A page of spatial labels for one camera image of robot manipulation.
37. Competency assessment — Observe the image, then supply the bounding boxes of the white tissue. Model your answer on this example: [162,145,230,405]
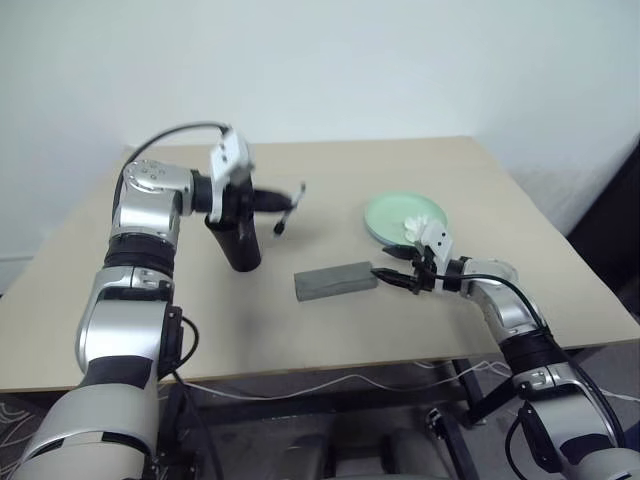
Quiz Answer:
[401,214,432,246]

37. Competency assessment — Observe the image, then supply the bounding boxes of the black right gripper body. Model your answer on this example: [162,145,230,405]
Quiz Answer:
[408,248,437,297]

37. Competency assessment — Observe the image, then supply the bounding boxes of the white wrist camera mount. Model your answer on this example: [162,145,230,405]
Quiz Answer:
[207,129,252,222]
[418,222,454,267]

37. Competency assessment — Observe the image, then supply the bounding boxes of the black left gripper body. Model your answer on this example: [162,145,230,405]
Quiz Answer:
[219,167,257,236]

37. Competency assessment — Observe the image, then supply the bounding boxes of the black pen holder cup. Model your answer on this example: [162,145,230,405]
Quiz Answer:
[205,214,264,274]

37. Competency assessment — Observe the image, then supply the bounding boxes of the green plate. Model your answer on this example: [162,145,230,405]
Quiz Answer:
[363,191,449,247]

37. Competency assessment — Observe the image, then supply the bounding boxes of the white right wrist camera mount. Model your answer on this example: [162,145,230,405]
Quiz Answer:
[418,222,454,267]

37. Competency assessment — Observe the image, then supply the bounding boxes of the grey rectangular block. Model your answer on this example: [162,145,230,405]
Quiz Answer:
[293,259,380,305]

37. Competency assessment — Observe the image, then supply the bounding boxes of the white cable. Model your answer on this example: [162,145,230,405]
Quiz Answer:
[172,358,640,402]

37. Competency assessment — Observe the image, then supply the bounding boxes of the black table frame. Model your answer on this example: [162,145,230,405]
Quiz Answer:
[159,355,517,480]

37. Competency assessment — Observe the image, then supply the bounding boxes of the blue plate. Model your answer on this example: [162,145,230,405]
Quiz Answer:
[364,222,419,250]

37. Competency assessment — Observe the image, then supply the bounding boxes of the black and white marker pen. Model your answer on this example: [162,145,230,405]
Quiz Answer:
[273,181,308,236]

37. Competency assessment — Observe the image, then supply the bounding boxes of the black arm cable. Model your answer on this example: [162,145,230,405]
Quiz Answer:
[429,271,629,446]
[115,120,231,201]

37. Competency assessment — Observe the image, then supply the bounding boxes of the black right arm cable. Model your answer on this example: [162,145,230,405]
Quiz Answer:
[429,271,629,446]

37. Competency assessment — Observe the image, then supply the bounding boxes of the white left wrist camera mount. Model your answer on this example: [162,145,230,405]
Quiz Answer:
[207,129,252,222]

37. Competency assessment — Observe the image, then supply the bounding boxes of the black cabinet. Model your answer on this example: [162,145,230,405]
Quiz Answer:
[568,130,640,317]

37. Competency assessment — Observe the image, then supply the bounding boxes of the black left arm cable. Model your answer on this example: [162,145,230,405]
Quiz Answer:
[115,120,231,201]

